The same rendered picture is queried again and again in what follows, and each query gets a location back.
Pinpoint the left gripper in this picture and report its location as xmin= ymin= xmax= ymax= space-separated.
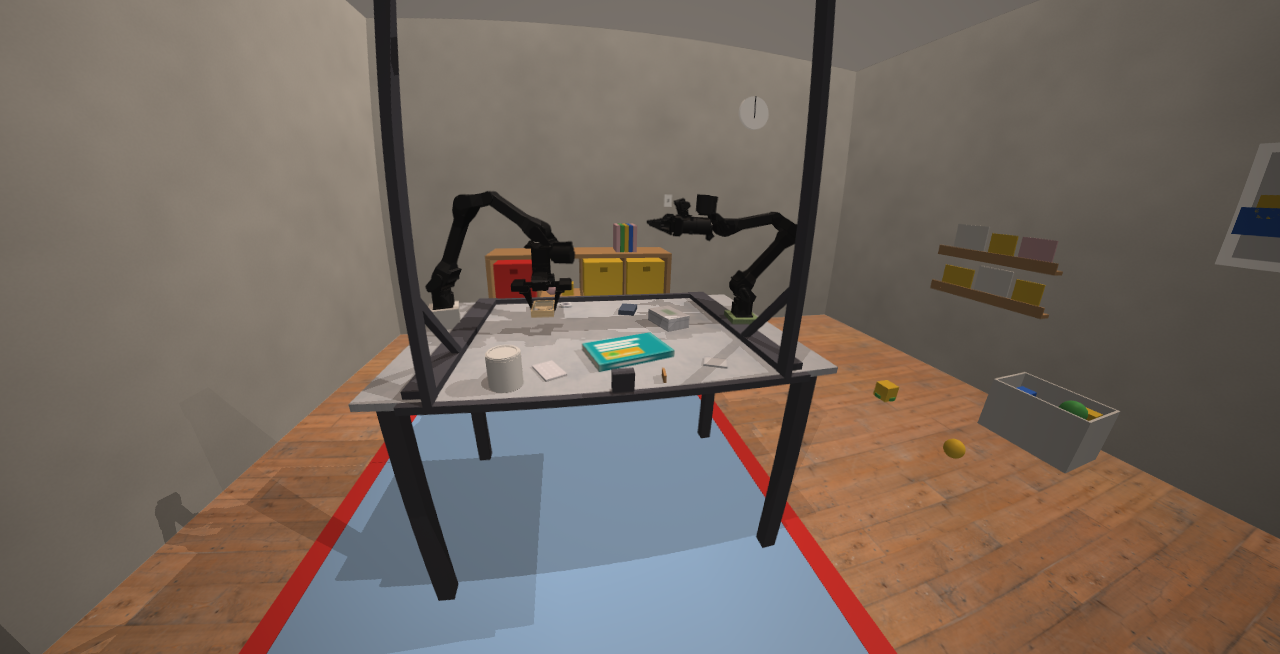
xmin=511 ymin=262 xmax=572 ymax=311

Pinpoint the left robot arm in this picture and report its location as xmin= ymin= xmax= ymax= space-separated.
xmin=425 ymin=191 xmax=575 ymax=310

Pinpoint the cream mug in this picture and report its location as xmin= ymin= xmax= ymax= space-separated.
xmin=485 ymin=346 xmax=524 ymax=393

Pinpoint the light wooden box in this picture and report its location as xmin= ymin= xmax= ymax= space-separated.
xmin=648 ymin=306 xmax=690 ymax=331

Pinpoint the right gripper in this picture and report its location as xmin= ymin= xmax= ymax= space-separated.
xmin=646 ymin=214 xmax=698 ymax=235

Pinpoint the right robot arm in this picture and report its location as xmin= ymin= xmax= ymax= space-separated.
xmin=675 ymin=195 xmax=797 ymax=317

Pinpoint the wooden ball-in-hole puzzle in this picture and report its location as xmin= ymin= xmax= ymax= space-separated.
xmin=531 ymin=299 xmax=556 ymax=317

